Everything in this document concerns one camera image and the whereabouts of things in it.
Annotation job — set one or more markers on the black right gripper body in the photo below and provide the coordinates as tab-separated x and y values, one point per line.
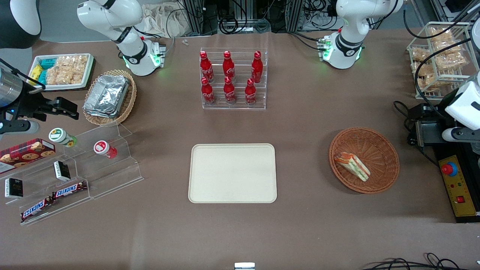
33	105

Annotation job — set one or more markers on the triangular sandwich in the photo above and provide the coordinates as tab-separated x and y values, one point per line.
354	167

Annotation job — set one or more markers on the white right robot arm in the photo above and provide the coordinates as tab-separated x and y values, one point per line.
132	52

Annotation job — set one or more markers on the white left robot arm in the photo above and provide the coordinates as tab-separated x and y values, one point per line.
347	45

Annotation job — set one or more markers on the white rectangular snack tray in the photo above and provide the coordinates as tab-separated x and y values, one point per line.
60	87

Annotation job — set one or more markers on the brown wicker basket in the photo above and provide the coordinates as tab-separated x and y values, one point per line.
378	150

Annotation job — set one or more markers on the light oval wicker basket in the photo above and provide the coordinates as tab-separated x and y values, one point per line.
129	101

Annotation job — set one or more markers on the beige rectangular tray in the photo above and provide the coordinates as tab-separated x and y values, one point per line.
232	173

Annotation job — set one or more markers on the black tabletop machine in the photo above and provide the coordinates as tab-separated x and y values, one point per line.
427	135

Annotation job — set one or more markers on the green lidded cup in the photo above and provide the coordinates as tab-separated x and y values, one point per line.
60	135

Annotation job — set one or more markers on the rice cracker bag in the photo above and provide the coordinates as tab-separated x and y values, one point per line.
63	77
73	62

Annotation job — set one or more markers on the clear bagged fried snack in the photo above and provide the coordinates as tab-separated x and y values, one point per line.
440	34
452	61
422	55
448	47
425	69
429	82

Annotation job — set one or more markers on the teal snack packet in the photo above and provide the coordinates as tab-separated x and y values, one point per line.
42	77
48	63

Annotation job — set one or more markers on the yellow snack packet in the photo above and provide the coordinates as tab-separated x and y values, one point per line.
35	72

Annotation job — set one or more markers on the stacked aluminium foil trays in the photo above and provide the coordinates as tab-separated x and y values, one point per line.
107	95

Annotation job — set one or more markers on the red cookie box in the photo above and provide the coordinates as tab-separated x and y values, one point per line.
26	153

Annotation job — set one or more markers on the red lidded cup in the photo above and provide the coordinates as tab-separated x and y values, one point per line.
103	148

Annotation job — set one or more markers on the small black box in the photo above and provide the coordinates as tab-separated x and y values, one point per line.
62	170
14	188

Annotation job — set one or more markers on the red emergency stop button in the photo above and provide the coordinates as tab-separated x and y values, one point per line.
449	169

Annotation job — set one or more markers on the Snickers bar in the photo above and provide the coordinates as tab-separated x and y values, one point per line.
35	209
69	190

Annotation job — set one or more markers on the yellow control panel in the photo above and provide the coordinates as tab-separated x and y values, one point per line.
459	187

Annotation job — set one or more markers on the clear acrylic step shelf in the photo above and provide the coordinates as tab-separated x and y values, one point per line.
112	176

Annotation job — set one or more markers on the beige cloth bag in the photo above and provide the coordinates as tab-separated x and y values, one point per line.
161	20

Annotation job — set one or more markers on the red cola bottle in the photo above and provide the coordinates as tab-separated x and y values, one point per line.
228	66
257	67
250	92
229	91
206	67
207	92

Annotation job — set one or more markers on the clear acrylic bottle rack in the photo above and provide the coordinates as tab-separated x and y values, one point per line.
234	107

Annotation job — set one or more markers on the aluminium frame post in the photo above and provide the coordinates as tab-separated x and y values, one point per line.
195	17
294	15

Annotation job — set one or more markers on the silver metal bracket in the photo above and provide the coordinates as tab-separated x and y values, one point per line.
244	266

